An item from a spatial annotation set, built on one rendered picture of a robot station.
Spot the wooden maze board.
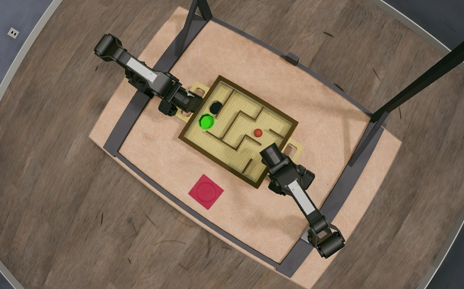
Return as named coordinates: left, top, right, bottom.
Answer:
left=176, top=75, right=304, bottom=189

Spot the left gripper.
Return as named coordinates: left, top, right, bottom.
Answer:
left=261, top=153, right=315, bottom=190

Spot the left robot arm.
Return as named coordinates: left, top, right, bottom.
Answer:
left=259, top=142, right=345, bottom=259

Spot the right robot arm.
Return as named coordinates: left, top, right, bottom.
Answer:
left=94, top=33, right=197, bottom=116

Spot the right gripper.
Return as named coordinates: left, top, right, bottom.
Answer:
left=180, top=87, right=203, bottom=113

